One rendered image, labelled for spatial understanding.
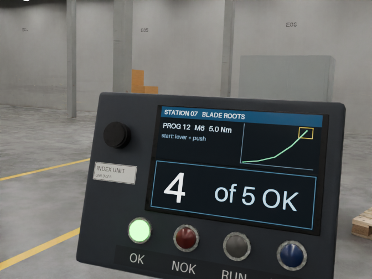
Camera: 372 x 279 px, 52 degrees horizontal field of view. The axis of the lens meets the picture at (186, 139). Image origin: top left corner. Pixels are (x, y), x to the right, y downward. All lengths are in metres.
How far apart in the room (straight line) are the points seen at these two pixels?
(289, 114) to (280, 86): 7.70
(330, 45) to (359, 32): 0.87
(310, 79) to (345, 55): 5.19
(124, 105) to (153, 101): 0.03
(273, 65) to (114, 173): 7.77
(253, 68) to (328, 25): 5.41
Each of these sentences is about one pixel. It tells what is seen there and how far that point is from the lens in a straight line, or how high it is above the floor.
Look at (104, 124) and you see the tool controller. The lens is 0.43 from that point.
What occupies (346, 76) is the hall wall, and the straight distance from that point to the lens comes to 13.03.
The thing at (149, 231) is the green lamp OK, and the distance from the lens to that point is 0.40.
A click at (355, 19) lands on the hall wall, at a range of 13.20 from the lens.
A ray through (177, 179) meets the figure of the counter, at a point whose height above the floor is 1.17.
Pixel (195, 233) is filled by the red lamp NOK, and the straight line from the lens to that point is 0.38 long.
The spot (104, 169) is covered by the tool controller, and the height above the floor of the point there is 1.17.
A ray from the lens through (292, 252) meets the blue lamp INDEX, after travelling 0.37.
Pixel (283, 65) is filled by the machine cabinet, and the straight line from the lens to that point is 8.09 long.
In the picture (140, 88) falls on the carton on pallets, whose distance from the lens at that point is 8.62.
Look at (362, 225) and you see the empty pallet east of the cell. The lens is 3.79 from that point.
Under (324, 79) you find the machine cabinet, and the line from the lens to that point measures 7.94.
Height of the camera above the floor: 1.26
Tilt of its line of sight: 8 degrees down
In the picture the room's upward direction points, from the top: 2 degrees clockwise
